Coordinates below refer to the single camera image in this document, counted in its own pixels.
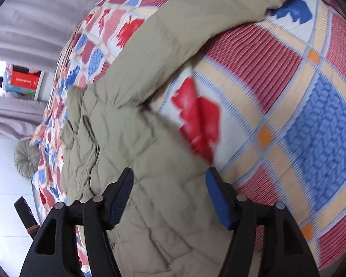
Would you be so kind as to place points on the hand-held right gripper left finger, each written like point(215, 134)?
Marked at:
point(121, 199)

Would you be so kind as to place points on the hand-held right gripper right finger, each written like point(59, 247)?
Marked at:
point(217, 199)

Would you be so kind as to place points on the khaki quilted jacket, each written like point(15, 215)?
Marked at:
point(132, 135)

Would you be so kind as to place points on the round grey-green cushion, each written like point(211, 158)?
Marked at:
point(27, 158)

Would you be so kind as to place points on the red blue patterned bed blanket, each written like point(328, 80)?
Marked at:
point(291, 106)

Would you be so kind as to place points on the red box on shelf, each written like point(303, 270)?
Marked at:
point(40, 83)

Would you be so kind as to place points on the grey curtain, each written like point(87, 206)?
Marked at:
point(40, 20)

